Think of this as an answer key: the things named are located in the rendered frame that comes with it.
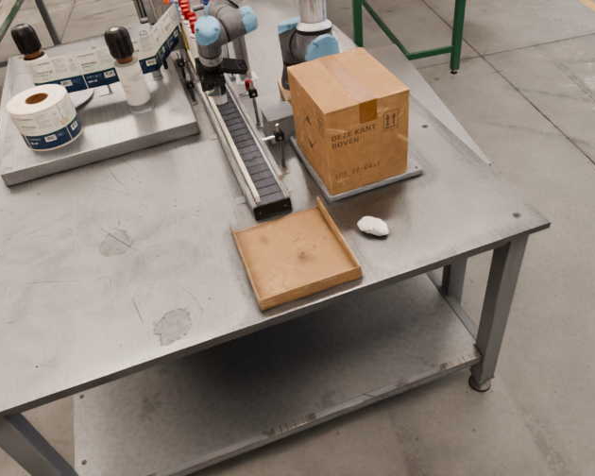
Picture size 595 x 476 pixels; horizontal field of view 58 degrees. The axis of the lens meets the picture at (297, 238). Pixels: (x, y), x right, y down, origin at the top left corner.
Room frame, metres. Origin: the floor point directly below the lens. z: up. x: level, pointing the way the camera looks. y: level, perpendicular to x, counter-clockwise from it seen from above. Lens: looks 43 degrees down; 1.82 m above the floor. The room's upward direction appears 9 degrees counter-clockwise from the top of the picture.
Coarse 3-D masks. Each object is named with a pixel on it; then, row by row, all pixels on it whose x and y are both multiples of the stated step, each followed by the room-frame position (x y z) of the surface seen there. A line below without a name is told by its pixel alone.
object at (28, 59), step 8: (24, 24) 2.02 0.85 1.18; (16, 32) 1.97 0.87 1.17; (24, 32) 1.97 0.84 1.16; (32, 32) 1.99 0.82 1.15; (16, 40) 1.97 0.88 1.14; (24, 40) 1.96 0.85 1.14; (32, 40) 1.98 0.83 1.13; (24, 48) 1.97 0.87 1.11; (32, 48) 1.97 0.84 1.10; (40, 48) 2.01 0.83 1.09; (24, 56) 2.01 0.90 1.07; (32, 56) 1.98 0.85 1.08; (40, 56) 1.99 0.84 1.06; (32, 64) 1.96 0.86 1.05; (32, 72) 1.96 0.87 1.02; (32, 80) 1.98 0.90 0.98; (40, 80) 1.96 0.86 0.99
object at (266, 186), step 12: (228, 96) 1.81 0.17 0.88; (228, 108) 1.73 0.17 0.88; (228, 120) 1.64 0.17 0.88; (240, 120) 1.63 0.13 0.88; (240, 132) 1.55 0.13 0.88; (240, 144) 1.48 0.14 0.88; (252, 144) 1.47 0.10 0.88; (240, 156) 1.41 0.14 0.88; (252, 156) 1.40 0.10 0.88; (240, 168) 1.35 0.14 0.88; (252, 168) 1.34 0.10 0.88; (264, 168) 1.33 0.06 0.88; (252, 180) 1.27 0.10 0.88; (264, 180) 1.26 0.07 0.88; (276, 180) 1.26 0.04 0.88; (264, 192) 1.21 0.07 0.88; (276, 192) 1.20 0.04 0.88; (264, 204) 1.16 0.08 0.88
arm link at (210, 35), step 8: (208, 16) 1.59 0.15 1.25; (200, 24) 1.57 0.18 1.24; (208, 24) 1.57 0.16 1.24; (216, 24) 1.57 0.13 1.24; (200, 32) 1.54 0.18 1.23; (208, 32) 1.54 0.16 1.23; (216, 32) 1.55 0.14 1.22; (224, 32) 1.58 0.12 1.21; (200, 40) 1.55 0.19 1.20; (208, 40) 1.54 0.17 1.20; (216, 40) 1.56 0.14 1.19; (224, 40) 1.57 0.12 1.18; (200, 48) 1.57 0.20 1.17; (208, 48) 1.56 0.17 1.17; (216, 48) 1.57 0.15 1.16; (208, 56) 1.58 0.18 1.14; (216, 56) 1.59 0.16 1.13
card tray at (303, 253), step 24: (288, 216) 1.14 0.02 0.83; (312, 216) 1.13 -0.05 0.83; (240, 240) 1.08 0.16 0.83; (264, 240) 1.06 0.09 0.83; (288, 240) 1.05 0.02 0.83; (312, 240) 1.03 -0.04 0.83; (336, 240) 1.02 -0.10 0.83; (264, 264) 0.97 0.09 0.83; (288, 264) 0.95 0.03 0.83; (312, 264) 0.94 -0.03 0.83; (336, 264) 0.93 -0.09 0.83; (360, 264) 0.88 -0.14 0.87; (264, 288) 0.89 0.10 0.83; (288, 288) 0.87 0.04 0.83; (312, 288) 0.85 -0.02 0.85
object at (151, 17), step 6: (144, 0) 2.33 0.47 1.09; (150, 0) 2.30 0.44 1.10; (156, 0) 2.34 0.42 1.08; (162, 0) 2.42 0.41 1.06; (144, 6) 2.33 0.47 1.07; (150, 6) 2.31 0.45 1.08; (156, 6) 2.34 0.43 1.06; (150, 12) 2.33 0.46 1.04; (156, 12) 2.31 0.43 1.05; (150, 18) 2.33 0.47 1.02; (156, 18) 2.30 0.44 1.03; (150, 24) 2.33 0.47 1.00; (180, 36) 2.30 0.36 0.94; (180, 42) 2.30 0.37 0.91; (174, 48) 2.29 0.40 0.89; (180, 48) 2.30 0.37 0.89
